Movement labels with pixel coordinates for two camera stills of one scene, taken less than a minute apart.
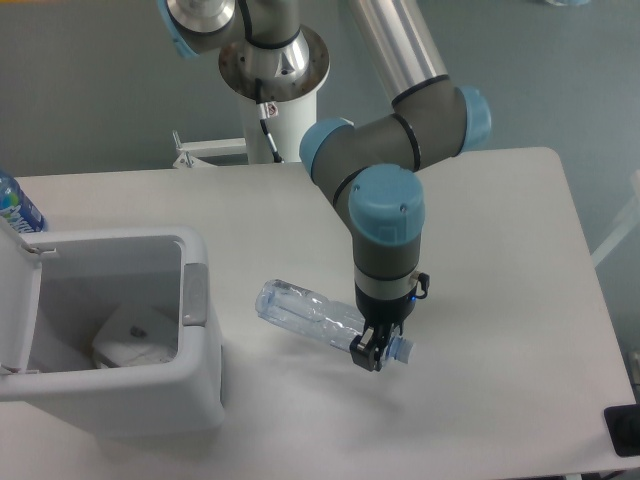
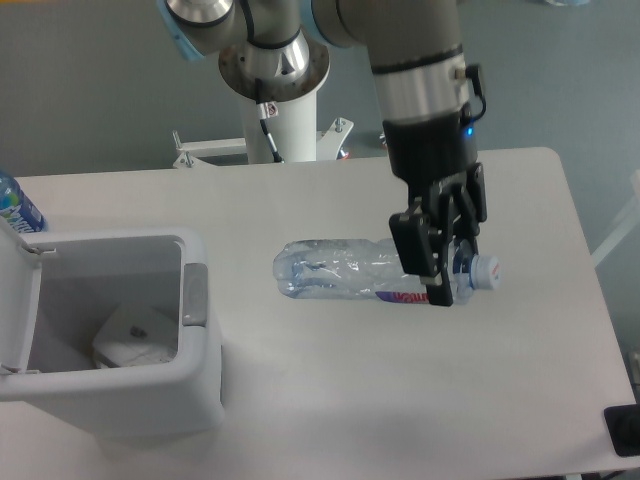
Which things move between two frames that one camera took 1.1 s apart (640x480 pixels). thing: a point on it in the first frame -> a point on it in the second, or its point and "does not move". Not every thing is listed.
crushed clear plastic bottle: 333,324 -> 367,269
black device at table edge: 624,429 does not move
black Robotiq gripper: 380,315 -> 424,152
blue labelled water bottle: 17,207 does not move
